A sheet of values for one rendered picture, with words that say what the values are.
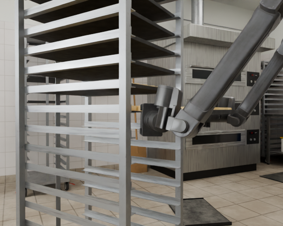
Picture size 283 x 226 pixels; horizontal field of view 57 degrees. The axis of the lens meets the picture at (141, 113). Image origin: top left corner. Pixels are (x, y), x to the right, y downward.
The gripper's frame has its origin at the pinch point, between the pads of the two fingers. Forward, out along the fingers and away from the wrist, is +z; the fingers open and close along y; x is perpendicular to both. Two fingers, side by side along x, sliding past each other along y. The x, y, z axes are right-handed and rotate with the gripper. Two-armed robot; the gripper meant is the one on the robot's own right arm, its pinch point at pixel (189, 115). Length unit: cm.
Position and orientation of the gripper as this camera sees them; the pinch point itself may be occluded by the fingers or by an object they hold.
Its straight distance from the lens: 123.5
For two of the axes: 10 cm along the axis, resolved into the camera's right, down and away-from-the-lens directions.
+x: 2.2, 0.5, -9.7
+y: 0.2, -10.0, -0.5
